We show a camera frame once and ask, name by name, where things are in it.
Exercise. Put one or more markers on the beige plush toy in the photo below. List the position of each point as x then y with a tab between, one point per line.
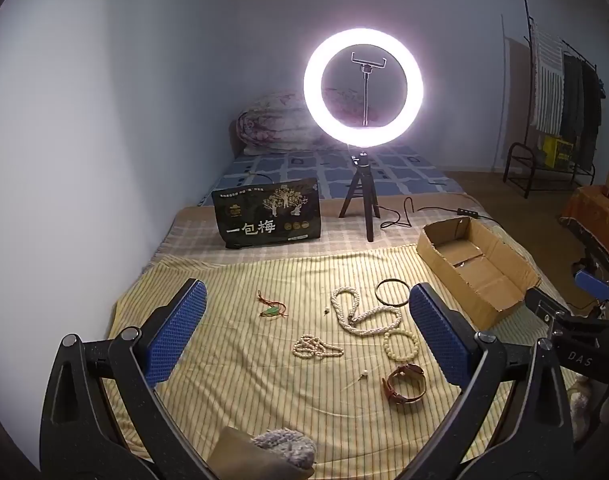
582	410

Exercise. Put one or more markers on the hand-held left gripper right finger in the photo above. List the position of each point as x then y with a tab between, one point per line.
437	332

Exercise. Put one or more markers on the grey fluffy slipper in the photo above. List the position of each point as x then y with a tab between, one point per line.
284	447

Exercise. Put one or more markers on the striped towel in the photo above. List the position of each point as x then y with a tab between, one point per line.
547	80

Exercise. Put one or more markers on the yellow striped blanket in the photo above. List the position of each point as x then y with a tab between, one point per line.
264	385

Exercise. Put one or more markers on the yellow box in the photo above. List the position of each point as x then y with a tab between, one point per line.
557	152

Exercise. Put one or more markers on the black shoe rack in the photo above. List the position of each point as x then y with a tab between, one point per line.
514	160

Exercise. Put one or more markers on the brown leather watch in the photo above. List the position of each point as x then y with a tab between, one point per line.
409	371

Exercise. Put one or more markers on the blue checked bed sheet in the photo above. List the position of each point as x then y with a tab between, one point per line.
304	170

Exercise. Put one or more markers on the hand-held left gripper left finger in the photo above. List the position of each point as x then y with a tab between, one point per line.
177	330

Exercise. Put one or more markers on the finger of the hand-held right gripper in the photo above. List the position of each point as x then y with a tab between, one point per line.
592	284
547	307

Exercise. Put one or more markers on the black bangle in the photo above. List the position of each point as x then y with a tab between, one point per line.
379	296

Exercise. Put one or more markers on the cardboard box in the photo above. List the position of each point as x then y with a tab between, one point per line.
489	260

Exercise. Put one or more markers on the black tripod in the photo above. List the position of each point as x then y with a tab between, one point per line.
367	200

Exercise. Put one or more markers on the plaid blanket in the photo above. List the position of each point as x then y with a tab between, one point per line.
194	230

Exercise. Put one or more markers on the dark hanging clothes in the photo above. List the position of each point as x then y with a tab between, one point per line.
582	105

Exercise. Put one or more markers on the black snack bag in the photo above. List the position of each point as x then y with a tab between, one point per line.
267	212

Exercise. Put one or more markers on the black clothes rack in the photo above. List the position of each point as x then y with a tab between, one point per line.
527	15

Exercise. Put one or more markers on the phone holder clamp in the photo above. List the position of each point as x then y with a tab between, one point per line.
368	62

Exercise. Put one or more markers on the folded floral quilt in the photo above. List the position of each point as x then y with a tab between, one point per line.
269	125

